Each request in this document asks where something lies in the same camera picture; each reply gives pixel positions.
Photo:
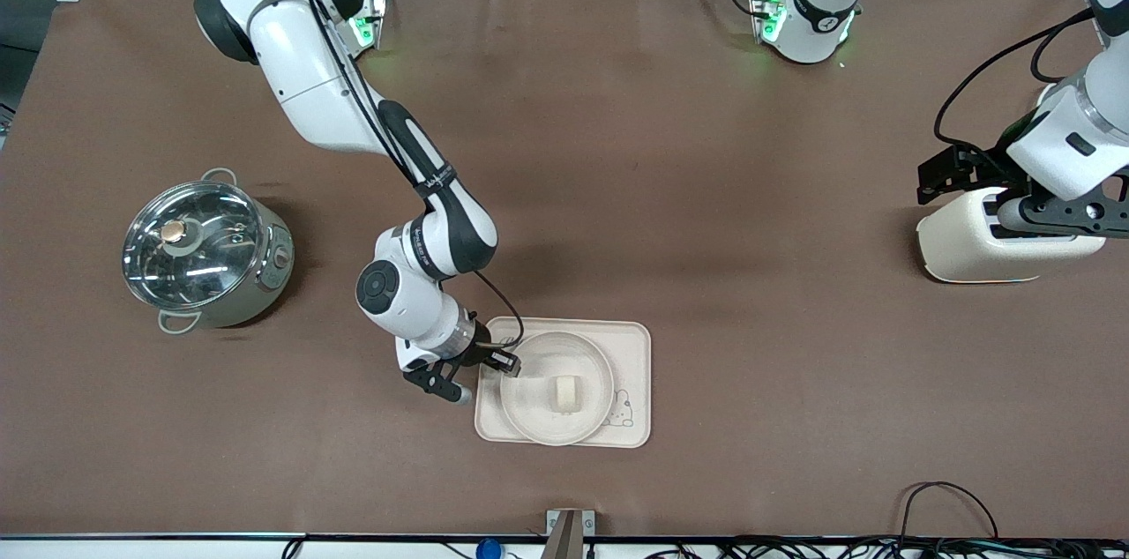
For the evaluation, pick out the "grey metal camera bracket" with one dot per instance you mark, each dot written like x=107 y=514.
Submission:
x=569 y=532

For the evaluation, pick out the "beige rabbit print tray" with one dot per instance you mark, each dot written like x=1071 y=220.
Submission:
x=631 y=347

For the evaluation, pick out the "brown table cover mat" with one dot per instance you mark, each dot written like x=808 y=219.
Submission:
x=617 y=145

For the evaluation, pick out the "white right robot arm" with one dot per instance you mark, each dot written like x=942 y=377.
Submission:
x=309 y=74

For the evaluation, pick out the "pale steamed bun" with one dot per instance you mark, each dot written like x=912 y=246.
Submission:
x=566 y=394

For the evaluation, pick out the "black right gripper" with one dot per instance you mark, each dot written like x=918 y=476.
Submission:
x=482 y=346

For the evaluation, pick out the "blue round knob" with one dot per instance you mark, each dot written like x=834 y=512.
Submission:
x=488 y=550

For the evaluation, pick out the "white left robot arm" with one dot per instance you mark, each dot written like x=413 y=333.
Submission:
x=816 y=21

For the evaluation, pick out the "beige round plate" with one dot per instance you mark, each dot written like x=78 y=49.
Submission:
x=538 y=405

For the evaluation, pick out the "cream two-slot toaster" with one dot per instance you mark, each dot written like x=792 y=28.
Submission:
x=961 y=246

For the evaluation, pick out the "glass pot lid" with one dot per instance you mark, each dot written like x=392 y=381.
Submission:
x=190 y=246

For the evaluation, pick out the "steel electric cooking pot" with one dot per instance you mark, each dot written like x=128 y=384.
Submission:
x=265 y=272

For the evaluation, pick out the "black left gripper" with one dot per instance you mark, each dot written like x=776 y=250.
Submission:
x=986 y=163

